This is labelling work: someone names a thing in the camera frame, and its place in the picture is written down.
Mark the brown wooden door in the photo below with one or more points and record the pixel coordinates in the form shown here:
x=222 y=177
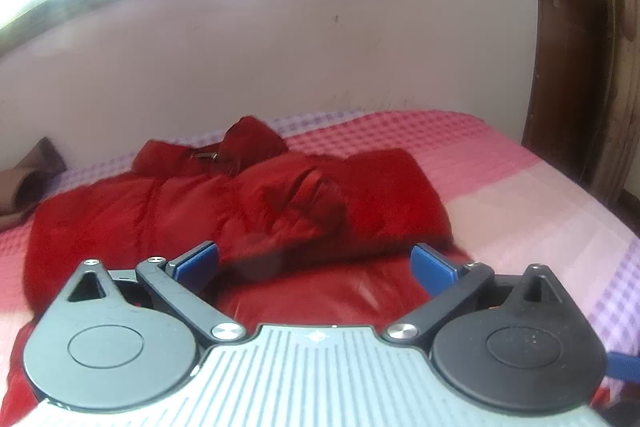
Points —
x=570 y=82

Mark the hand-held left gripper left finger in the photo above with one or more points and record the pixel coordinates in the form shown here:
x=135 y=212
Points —
x=197 y=259

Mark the red puffer jacket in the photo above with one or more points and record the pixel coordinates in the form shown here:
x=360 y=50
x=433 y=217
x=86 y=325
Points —
x=175 y=207

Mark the beige curtain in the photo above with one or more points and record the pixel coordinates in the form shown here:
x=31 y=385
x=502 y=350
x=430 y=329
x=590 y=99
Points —
x=30 y=177

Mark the pink checked blanket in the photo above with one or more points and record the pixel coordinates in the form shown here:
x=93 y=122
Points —
x=500 y=167

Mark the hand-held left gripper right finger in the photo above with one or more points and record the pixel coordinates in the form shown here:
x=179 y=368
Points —
x=432 y=264

